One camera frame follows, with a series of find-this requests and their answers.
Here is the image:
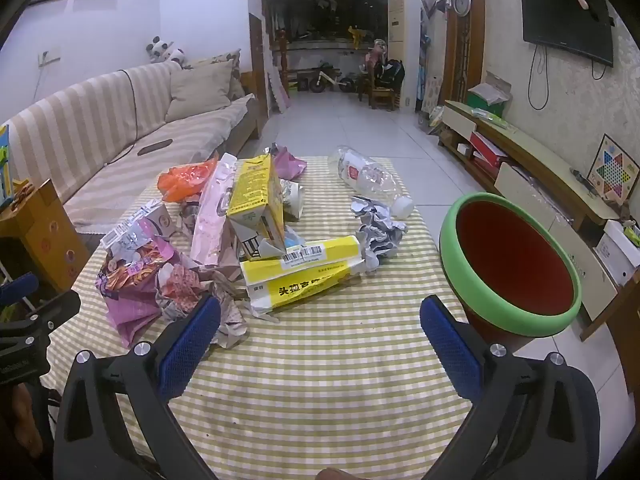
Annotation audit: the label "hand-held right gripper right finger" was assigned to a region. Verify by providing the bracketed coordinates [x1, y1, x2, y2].
[420, 295, 601, 480]

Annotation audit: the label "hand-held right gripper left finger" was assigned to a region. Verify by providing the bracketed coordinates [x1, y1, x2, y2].
[52, 294, 223, 480]

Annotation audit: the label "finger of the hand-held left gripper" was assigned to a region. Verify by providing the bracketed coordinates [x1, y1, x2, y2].
[0, 290, 82, 346]
[0, 272, 40, 308]

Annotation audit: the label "pink glitter wrapper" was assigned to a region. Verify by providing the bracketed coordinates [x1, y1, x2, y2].
[106, 295, 168, 350]
[267, 145, 308, 181]

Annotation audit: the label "red bin with green rim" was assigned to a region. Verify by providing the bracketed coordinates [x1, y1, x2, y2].
[439, 194, 583, 356]

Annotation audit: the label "grey white paper ball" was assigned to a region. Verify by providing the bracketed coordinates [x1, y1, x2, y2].
[351, 196, 408, 272]

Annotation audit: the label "person's left hand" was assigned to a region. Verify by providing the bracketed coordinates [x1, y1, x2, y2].
[10, 385, 53, 458]

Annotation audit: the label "orange cardboard box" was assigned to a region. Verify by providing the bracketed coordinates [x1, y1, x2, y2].
[0, 177, 91, 293]

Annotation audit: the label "red patterned wrapper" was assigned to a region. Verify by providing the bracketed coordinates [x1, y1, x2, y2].
[156, 264, 213, 321]

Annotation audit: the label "purple snack bag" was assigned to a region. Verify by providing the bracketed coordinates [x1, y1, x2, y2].
[96, 234, 180, 306]

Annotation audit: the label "long yellow box black print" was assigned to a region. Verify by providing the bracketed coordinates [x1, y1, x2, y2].
[248, 259, 368, 316]

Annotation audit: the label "pale pink packet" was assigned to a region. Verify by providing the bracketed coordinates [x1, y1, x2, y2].
[190, 154, 240, 267]

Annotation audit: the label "yellow checkered tablecloth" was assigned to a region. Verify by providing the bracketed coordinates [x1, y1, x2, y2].
[40, 155, 481, 480]

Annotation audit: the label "long yellow box barcode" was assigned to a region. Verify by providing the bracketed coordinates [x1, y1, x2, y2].
[240, 236, 362, 286]

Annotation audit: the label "orange plastic bag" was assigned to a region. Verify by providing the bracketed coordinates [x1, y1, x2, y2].
[157, 159, 218, 203]

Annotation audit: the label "upright yellow carton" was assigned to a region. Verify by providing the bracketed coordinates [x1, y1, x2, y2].
[226, 154, 286, 261]

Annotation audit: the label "striped beige sofa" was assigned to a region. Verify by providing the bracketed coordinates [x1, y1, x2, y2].
[0, 57, 261, 233]

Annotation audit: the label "white paper cup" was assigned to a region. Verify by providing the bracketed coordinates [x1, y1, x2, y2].
[277, 178, 307, 221]

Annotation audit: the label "white cardboard box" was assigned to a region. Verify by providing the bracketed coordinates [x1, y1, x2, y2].
[592, 220, 640, 286]

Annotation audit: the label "clear plastic bottle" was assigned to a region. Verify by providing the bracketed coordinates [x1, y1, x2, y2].
[327, 145, 415, 220]

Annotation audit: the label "flat red box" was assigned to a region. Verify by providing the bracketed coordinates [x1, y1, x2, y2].
[469, 131, 511, 168]

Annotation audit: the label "long wooden television cabinet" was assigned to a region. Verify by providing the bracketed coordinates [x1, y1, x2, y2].
[439, 100, 640, 341]

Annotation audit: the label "dark object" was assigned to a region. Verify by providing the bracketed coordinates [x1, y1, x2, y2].
[570, 167, 598, 193]

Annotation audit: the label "green plastic packet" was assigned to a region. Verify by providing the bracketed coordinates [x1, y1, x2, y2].
[470, 107, 511, 130]

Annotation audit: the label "star checkers board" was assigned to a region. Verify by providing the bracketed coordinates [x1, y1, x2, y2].
[586, 134, 640, 206]

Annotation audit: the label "plain beige pillow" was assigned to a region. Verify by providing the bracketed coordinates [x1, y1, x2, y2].
[165, 60, 237, 123]

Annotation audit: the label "blue printed board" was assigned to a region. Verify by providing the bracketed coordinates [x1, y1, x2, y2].
[417, 32, 443, 113]

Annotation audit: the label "open green cardboard box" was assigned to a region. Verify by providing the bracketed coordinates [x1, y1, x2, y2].
[467, 71, 514, 118]

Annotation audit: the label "wooden chair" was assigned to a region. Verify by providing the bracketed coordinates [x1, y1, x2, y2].
[367, 57, 401, 111]

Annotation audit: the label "pink foam mats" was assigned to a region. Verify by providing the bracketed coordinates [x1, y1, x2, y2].
[267, 67, 295, 115]

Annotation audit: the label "patterned beige pillow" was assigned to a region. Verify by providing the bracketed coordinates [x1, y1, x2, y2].
[192, 49, 247, 102]

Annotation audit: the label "black backpack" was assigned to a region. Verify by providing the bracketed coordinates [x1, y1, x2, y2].
[375, 59, 406, 88]

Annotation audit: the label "white balance bike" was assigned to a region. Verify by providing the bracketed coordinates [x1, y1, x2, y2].
[307, 62, 357, 94]

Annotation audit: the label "pink doll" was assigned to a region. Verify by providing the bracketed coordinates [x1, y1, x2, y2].
[365, 40, 388, 68]

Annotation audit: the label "standing air conditioner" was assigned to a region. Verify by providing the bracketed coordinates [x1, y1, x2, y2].
[387, 0, 423, 111]

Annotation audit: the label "thin dark cable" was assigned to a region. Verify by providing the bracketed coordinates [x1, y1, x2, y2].
[107, 70, 142, 163]

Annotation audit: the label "looped television cable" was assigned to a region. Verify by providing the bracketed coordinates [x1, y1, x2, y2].
[529, 45, 551, 111]

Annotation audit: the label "carved wooden door frame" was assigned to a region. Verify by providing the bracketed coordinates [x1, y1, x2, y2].
[442, 0, 487, 106]

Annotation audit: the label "black wall television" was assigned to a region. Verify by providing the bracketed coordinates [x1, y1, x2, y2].
[520, 0, 615, 68]

